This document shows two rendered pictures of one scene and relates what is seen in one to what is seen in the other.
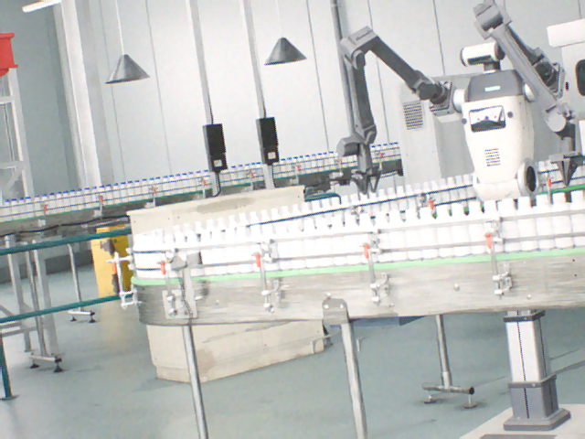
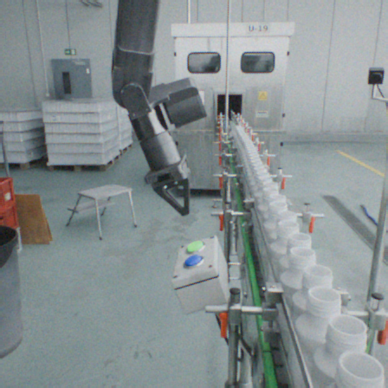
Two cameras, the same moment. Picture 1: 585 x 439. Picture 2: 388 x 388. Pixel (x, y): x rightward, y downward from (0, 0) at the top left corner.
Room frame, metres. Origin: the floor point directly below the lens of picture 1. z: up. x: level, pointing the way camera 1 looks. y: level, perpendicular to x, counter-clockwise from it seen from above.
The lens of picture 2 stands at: (4.13, -0.33, 1.40)
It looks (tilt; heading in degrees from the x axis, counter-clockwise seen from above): 17 degrees down; 237
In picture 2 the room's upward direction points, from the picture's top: straight up
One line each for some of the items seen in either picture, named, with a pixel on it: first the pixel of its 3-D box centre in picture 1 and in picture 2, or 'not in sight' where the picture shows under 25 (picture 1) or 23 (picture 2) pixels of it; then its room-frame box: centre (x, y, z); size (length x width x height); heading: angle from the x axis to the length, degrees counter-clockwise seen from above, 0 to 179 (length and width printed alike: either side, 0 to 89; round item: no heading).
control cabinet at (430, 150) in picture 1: (457, 184); not in sight; (10.26, -1.44, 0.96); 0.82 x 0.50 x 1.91; 126
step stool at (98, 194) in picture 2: not in sight; (100, 207); (2.96, -3.96, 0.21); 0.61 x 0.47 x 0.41; 107
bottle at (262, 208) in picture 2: not in sight; (268, 222); (3.50, -0.96, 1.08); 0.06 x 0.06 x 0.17
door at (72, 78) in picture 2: not in sight; (74, 100); (1.21, -10.84, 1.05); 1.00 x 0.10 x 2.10; 144
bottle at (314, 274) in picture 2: (493, 226); (312, 323); (3.74, -0.62, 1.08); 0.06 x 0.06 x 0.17
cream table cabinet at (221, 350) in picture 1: (228, 282); not in sight; (8.36, 0.52, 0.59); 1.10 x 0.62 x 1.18; 126
